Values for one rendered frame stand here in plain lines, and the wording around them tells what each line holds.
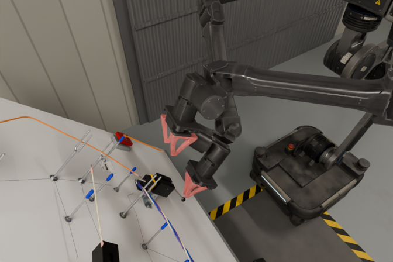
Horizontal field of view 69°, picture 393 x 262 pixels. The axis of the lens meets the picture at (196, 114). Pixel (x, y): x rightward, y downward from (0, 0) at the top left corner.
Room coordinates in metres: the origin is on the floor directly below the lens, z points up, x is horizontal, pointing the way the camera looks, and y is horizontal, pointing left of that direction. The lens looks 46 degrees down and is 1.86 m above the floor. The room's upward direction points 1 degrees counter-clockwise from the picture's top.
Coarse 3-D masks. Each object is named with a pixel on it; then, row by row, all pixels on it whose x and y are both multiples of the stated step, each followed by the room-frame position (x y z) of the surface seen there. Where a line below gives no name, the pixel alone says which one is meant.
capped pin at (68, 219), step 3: (90, 192) 0.28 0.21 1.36; (93, 192) 0.28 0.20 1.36; (87, 195) 0.28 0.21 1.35; (90, 195) 0.28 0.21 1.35; (84, 198) 0.28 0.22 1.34; (87, 198) 0.28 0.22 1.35; (84, 201) 0.27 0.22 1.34; (81, 204) 0.27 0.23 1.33; (78, 207) 0.27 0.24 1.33; (75, 210) 0.26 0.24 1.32; (72, 213) 0.26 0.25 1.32; (66, 216) 0.26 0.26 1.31; (69, 216) 0.26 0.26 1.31; (66, 219) 0.25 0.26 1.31; (69, 219) 0.25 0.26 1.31; (69, 222) 0.25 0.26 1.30
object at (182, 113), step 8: (176, 104) 0.49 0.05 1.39; (184, 104) 0.48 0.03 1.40; (168, 112) 0.49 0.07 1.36; (176, 112) 0.48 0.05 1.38; (184, 112) 0.47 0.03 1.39; (192, 112) 0.47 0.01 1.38; (176, 120) 0.46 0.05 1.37; (184, 120) 0.46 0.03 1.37; (192, 120) 0.47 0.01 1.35; (176, 128) 0.44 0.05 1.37; (184, 128) 0.44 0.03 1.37; (192, 128) 0.44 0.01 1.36; (200, 128) 0.45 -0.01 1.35
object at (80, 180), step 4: (112, 140) 0.43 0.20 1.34; (108, 144) 0.42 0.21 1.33; (112, 148) 0.41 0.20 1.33; (108, 152) 0.41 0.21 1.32; (100, 156) 0.41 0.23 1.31; (104, 156) 0.40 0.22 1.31; (96, 160) 0.40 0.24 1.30; (88, 172) 0.38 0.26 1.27; (84, 176) 0.38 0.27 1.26; (80, 180) 0.37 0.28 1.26
